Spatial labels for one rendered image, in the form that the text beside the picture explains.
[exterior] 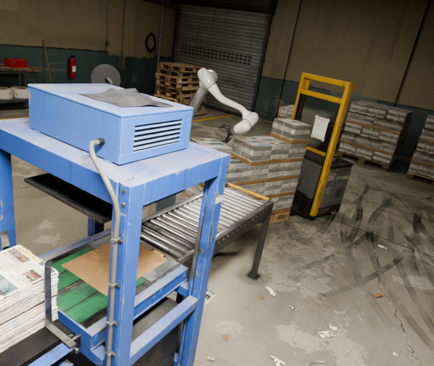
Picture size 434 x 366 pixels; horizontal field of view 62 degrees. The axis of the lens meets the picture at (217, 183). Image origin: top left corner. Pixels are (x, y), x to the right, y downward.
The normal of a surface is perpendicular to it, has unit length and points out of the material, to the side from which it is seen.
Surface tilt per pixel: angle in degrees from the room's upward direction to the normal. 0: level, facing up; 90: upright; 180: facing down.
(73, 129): 90
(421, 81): 90
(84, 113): 90
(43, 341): 0
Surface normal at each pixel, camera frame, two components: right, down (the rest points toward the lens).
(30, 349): 0.15, -0.92
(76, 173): -0.54, 0.23
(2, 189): 0.83, 0.32
